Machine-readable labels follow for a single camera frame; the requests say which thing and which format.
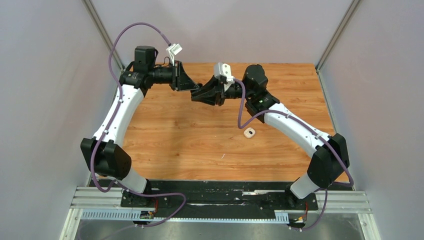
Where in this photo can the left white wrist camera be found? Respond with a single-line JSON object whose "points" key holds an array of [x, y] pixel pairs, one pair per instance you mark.
{"points": [[173, 49]]}

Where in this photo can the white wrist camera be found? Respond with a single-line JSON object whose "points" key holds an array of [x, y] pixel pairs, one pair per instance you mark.
{"points": [[173, 49], [223, 74]]}

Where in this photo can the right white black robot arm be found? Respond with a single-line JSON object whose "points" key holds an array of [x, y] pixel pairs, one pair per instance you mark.
{"points": [[328, 154]]}

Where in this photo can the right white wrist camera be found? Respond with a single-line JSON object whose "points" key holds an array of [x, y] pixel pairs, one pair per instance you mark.
{"points": [[223, 74]]}

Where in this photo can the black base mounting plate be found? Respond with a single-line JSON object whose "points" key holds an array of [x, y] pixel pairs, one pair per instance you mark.
{"points": [[219, 199]]}

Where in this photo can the right aluminium frame post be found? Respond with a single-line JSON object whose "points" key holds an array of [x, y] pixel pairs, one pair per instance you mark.
{"points": [[351, 10]]}

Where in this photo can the aluminium frame post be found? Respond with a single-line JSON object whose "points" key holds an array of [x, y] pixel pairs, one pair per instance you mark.
{"points": [[94, 15], [351, 10]]}

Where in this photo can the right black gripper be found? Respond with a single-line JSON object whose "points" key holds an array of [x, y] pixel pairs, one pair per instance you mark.
{"points": [[212, 92]]}

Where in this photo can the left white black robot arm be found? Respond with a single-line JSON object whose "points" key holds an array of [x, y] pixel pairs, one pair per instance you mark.
{"points": [[103, 152]]}

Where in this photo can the left aluminium frame post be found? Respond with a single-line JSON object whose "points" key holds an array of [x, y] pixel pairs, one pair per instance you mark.
{"points": [[94, 15]]}

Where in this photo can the white earbud charging case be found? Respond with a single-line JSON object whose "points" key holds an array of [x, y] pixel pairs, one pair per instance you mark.
{"points": [[249, 132]]}

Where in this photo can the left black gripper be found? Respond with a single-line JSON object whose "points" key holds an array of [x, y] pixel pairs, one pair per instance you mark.
{"points": [[180, 80]]}

